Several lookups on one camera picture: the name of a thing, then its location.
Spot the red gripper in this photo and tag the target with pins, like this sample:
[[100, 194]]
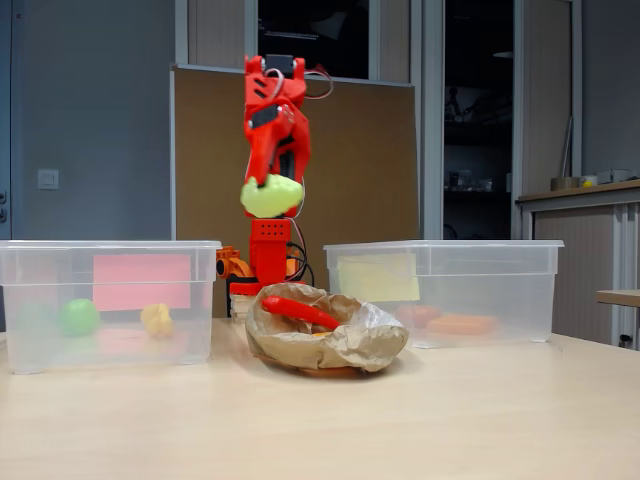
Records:
[[280, 136]]

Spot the pale green toy grapes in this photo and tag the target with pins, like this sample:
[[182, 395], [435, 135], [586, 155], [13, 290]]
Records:
[[272, 197]]

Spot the yellow toy bananas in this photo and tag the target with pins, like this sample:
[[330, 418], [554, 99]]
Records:
[[156, 320]]

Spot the green toy apple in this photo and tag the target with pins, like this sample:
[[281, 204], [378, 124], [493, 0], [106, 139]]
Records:
[[79, 317]]

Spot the red robot arm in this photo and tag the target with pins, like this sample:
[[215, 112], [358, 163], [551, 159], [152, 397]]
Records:
[[270, 250]]

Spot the yellow paper label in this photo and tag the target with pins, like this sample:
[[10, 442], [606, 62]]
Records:
[[377, 277]]

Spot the pink paper label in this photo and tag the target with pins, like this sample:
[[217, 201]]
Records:
[[142, 282]]

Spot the clear plastic bin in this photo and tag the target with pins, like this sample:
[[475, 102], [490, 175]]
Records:
[[30, 300], [500, 280]]

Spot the white box on cabinet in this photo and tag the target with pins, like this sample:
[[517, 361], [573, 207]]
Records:
[[617, 175]]

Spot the brown cork board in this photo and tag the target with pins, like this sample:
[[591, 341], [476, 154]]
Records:
[[210, 150]]

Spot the orange plastic clamp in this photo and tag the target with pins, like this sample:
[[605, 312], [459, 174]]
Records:
[[232, 265]]

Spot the wooden base block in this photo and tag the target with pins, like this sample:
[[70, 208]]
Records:
[[240, 305]]

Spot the red toy chili pepper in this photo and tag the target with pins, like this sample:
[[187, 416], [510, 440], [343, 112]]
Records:
[[300, 311]]

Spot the crumpled brown paper bag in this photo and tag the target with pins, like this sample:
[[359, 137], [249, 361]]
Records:
[[340, 350]]

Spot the grey cabinet with wooden top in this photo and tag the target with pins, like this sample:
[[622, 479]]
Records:
[[575, 250]]

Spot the small wooden side table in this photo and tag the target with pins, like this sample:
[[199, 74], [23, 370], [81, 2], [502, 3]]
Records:
[[620, 297]]

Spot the white light switch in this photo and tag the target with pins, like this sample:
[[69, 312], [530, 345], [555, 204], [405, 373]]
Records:
[[48, 179]]

